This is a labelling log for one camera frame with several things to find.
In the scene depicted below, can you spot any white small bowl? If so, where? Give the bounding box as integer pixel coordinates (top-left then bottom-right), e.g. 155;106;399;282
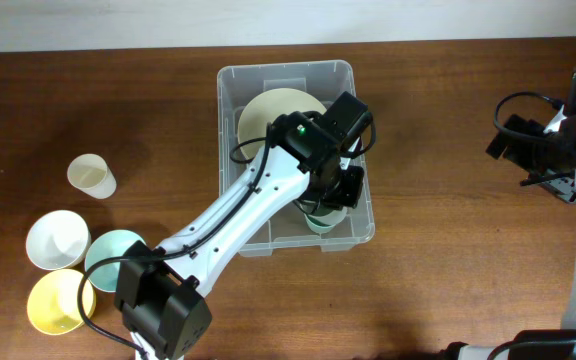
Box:
25;210;92;271

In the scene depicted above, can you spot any cream plastic cup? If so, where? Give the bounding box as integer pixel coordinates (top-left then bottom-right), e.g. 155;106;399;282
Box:
67;154;117;199

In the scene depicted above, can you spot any yellow small bowl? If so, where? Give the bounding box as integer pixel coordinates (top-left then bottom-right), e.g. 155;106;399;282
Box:
27;269;84;336

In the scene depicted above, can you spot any beige shallow bowl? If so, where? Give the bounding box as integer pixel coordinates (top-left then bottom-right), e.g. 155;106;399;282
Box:
233;88;326;161

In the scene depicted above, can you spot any mint small bowl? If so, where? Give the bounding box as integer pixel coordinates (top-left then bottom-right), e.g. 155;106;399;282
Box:
83;229;147;294

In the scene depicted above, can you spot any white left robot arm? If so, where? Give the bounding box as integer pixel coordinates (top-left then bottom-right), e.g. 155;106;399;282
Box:
115;109;374;359

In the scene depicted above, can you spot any mint green plastic cup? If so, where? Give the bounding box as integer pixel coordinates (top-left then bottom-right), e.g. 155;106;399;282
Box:
304;207;348;234

